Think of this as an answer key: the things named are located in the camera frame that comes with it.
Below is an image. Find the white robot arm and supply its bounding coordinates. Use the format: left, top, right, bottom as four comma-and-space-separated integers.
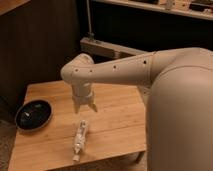
61, 47, 213, 171

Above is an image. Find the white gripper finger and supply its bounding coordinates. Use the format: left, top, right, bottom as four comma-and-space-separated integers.
74, 103, 80, 114
89, 103, 98, 112

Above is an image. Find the clear plastic bottle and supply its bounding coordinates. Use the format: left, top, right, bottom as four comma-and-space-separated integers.
73, 120, 89, 162

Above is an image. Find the wooden shelf board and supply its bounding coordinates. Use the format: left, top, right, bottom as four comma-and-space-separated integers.
92, 0, 213, 21

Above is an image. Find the wooden beam frame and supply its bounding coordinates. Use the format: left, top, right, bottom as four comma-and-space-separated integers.
80, 37, 144, 59

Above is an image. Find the metal vertical pole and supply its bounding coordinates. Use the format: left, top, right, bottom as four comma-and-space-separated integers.
86, 0, 94, 41

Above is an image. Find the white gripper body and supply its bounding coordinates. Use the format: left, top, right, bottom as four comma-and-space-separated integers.
72, 83, 94, 105

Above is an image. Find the wooden table leg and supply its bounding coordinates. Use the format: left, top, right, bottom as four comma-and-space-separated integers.
135, 151, 145, 164

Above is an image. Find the black ceramic bowl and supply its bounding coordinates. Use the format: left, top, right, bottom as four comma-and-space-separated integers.
15, 100, 52, 131

